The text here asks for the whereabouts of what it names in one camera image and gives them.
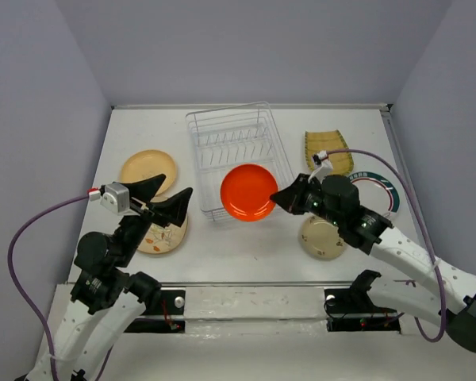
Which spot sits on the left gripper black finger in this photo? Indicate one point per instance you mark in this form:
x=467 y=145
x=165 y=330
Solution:
x=172 y=211
x=142 y=190

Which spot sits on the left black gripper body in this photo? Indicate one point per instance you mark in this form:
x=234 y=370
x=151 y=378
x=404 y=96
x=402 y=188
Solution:
x=133 y=229

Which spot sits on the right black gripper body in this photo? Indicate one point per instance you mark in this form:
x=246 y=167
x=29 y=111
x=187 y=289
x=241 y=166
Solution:
x=312 y=202

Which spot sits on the cream plate with leaf pattern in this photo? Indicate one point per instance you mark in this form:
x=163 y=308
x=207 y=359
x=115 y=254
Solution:
x=160 y=241

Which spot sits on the white plate with green rim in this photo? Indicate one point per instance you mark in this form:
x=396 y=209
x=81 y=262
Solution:
x=377 y=193

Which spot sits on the small cream plate with flowers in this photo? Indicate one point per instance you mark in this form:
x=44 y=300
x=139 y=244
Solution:
x=320 y=239

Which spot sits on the orange round plate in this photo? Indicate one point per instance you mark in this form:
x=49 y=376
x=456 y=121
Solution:
x=245 y=192

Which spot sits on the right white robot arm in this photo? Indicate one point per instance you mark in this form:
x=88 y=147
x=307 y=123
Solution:
x=442 y=293

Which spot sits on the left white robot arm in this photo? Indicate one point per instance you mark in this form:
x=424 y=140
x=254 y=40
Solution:
x=105 y=301

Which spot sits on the plain yellow round plate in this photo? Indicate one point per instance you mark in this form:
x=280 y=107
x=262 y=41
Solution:
x=147 y=164

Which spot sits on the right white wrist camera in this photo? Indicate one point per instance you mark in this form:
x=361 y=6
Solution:
x=322 y=166

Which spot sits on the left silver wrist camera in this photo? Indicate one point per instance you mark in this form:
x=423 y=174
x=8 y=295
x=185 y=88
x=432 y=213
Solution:
x=115 y=198

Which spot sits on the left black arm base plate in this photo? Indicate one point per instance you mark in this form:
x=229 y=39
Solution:
x=165 y=317

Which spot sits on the white wire dish rack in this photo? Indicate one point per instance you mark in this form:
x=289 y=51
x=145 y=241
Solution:
x=226 y=137

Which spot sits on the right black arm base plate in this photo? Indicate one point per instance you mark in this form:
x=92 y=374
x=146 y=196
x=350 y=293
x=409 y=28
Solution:
x=351 y=309

